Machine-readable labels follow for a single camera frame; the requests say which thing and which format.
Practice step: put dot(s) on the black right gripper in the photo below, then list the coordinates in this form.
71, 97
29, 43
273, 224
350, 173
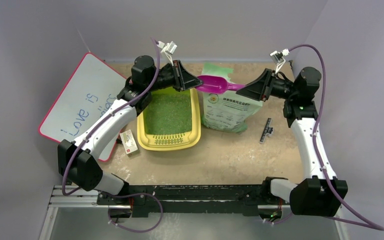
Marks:
267, 85

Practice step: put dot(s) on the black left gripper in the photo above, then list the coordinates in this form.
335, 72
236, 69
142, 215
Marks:
183, 80

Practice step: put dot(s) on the magenta plastic litter scoop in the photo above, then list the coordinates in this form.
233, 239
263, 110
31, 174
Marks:
217, 85

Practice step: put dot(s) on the green cat litter bag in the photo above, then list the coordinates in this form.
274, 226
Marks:
227, 112

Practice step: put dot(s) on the yellow litter box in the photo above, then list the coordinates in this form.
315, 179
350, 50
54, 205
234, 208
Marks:
171, 122

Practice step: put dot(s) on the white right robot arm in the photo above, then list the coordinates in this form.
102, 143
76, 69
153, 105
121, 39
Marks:
320, 191

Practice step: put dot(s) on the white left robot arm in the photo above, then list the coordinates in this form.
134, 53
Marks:
77, 159

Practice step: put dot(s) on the small white red box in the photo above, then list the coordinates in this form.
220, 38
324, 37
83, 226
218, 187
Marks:
128, 141

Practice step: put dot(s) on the black ruler strip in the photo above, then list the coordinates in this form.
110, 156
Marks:
267, 131

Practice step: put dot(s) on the pink framed whiteboard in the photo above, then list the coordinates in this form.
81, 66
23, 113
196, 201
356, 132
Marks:
87, 96

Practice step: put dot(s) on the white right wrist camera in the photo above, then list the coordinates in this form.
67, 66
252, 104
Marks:
278, 57

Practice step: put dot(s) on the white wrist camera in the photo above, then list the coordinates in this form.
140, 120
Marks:
278, 57
167, 49

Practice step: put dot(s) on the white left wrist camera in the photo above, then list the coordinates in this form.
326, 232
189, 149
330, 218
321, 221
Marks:
167, 49

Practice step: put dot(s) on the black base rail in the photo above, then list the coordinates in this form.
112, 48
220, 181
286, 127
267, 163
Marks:
249, 200

